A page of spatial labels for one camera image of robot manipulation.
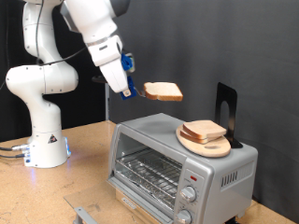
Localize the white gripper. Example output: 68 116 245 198
99 57 132 98

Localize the metal spatula with blue block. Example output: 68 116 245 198
92 75 148 101

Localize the thick white bread slice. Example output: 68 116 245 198
143 81 184 103

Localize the glass oven door with handle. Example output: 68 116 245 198
64 178 166 224

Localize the silver oven knob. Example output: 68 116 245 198
175 208 193 224
179 185 198 203

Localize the silver toaster oven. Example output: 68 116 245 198
107 112 259 224

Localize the vertical metal pole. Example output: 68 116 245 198
104 82 110 121

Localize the brown-crust bread slice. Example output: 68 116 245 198
179 130 223 145
182 119 228 140

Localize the round wooden cutting board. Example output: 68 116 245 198
176 123 232 159

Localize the black metal bookend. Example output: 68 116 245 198
214 81 244 149

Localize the blue printed camera mount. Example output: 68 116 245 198
121 53 135 72

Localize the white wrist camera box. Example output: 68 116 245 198
88 35 123 67

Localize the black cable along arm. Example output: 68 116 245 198
35 0 88 66

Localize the wire oven rack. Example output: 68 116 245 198
114 148 183 209

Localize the base cable with silver plug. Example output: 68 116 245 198
0 144 31 153

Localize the thin black base cable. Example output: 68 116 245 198
0 153 26 160

